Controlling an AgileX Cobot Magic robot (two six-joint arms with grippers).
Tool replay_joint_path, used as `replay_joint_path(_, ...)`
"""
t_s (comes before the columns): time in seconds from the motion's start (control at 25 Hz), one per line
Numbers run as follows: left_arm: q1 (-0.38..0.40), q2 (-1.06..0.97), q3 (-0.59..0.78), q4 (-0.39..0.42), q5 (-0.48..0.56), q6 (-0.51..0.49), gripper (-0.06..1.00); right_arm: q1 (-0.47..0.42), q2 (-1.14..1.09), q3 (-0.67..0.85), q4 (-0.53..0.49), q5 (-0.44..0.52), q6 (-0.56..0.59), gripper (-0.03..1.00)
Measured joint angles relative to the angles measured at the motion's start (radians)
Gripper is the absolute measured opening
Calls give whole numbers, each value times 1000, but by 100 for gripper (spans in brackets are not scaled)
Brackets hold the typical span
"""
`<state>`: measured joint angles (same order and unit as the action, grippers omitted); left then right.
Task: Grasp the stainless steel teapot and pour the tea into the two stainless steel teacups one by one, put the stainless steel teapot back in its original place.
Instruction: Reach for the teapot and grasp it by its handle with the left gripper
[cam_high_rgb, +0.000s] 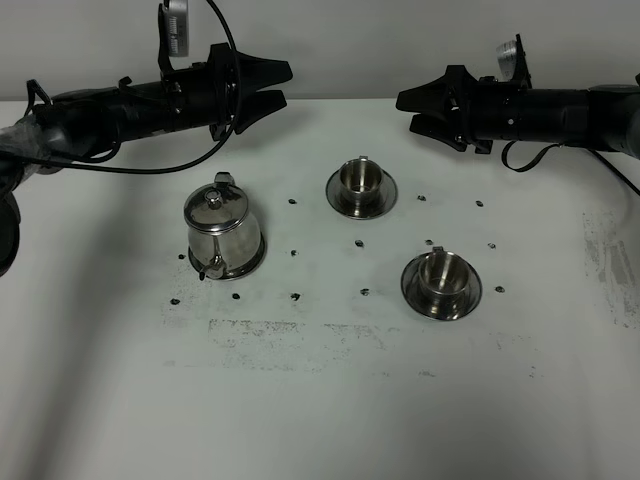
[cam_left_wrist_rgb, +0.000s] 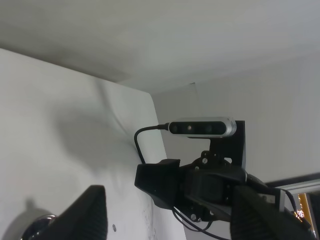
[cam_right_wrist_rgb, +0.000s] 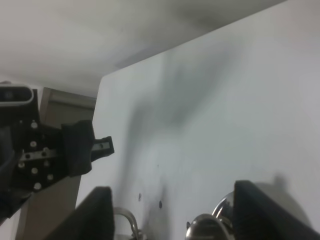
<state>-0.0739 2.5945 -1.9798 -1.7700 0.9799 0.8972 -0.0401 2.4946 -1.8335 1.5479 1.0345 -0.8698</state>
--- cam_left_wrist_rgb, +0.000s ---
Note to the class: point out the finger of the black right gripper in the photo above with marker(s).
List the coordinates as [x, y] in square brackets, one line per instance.
[159, 181]

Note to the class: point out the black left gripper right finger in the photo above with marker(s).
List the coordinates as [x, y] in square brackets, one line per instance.
[252, 218]

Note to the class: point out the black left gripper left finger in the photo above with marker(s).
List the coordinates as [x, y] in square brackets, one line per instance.
[85, 219]

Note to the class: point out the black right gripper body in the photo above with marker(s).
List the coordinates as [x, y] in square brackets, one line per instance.
[206, 188]

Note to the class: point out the stainless steel teapot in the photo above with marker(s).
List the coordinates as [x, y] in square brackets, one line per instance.
[29, 224]

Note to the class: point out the black right camera mount bracket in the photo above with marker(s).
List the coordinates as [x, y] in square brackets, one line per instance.
[233, 147]

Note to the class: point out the aluminium frame profile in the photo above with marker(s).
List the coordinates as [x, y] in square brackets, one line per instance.
[302, 187]

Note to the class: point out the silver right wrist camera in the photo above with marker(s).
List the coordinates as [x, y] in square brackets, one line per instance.
[203, 127]

